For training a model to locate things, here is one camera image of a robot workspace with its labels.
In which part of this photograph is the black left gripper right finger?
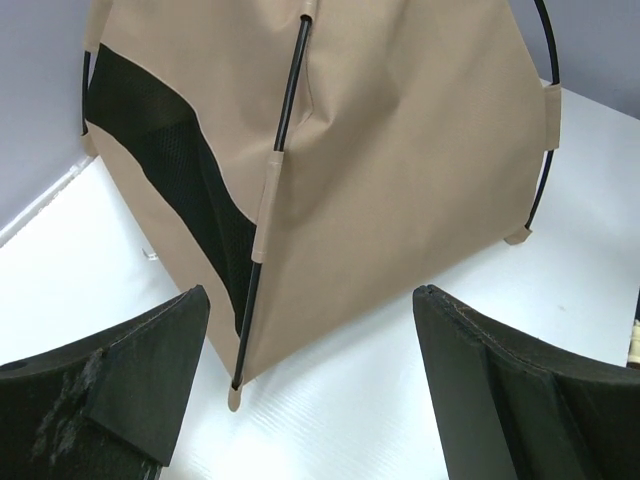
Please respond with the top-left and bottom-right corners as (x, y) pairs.
(413, 285), (639, 479)

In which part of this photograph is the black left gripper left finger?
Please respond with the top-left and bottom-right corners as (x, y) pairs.
(1, 285), (209, 479)

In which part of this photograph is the black tent pole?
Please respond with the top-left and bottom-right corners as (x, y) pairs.
(231, 14), (313, 392)
(84, 1), (560, 222)

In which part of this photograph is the white chess piece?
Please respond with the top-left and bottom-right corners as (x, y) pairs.
(626, 319), (640, 370)

